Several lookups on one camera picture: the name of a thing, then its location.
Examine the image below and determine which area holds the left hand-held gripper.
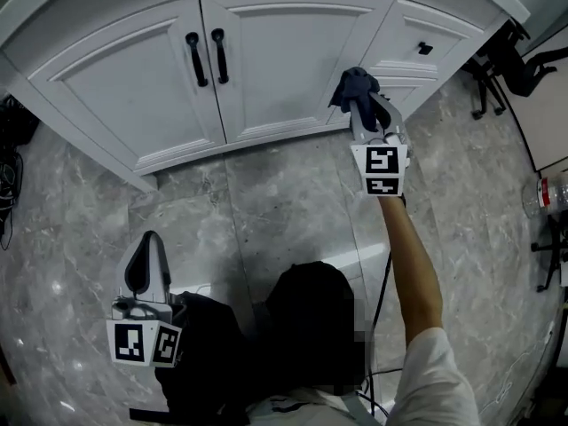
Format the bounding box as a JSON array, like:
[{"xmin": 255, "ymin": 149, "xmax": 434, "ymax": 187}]
[{"xmin": 105, "ymin": 231, "xmax": 185, "ymax": 367}]

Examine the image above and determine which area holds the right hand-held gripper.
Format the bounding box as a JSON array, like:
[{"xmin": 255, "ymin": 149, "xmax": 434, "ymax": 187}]
[{"xmin": 349, "ymin": 91, "xmax": 412, "ymax": 199}]

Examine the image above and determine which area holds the dark wiping cloth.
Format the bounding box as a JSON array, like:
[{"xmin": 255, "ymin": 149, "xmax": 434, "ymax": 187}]
[{"xmin": 327, "ymin": 66, "xmax": 383, "ymax": 134}]

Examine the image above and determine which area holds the white locker door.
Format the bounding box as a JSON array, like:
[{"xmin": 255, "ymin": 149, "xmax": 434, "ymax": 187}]
[
  {"xmin": 27, "ymin": 0, "xmax": 230, "ymax": 173},
  {"xmin": 199, "ymin": 0, "xmax": 396, "ymax": 146}
]

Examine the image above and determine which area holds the person's right forearm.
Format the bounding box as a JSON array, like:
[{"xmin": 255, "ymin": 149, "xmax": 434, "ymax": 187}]
[{"xmin": 380, "ymin": 193, "xmax": 446, "ymax": 343}]

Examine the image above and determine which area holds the white locker cabinet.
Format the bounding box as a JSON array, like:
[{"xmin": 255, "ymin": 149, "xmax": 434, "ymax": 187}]
[{"xmin": 0, "ymin": 0, "xmax": 532, "ymax": 194}]

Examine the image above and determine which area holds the plain white drawer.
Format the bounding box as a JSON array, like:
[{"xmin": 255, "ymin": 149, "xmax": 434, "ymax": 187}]
[{"xmin": 326, "ymin": 74, "xmax": 440, "ymax": 126}]

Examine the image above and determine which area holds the white drawer with knob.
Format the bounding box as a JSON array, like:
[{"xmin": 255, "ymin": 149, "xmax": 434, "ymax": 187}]
[{"xmin": 367, "ymin": 0, "xmax": 488, "ymax": 74}]

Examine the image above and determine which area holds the black office chair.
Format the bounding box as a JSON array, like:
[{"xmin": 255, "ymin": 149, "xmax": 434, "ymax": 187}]
[{"xmin": 460, "ymin": 17, "xmax": 558, "ymax": 122}]

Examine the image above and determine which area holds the white desk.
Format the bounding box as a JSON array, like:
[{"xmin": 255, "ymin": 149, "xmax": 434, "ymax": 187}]
[{"xmin": 500, "ymin": 45, "xmax": 568, "ymax": 175}]

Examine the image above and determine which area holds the clear plastic bottle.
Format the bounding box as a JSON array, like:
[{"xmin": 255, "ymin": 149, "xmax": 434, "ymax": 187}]
[{"xmin": 522, "ymin": 176, "xmax": 568, "ymax": 218}]

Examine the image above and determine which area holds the black stand base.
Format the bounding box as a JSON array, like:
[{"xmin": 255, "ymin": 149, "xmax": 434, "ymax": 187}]
[{"xmin": 530, "ymin": 213, "xmax": 568, "ymax": 294}]

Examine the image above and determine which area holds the person's white shirt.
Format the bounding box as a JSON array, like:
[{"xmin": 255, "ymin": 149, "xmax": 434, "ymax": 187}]
[{"xmin": 246, "ymin": 326, "xmax": 483, "ymax": 426}]

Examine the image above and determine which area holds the black door handle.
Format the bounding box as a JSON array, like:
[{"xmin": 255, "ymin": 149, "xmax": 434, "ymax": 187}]
[
  {"xmin": 185, "ymin": 31, "xmax": 210, "ymax": 89},
  {"xmin": 210, "ymin": 27, "xmax": 231, "ymax": 85}
]

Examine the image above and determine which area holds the black cable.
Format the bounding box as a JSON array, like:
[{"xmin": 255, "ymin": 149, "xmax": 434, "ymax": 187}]
[{"xmin": 354, "ymin": 248, "xmax": 403, "ymax": 422}]

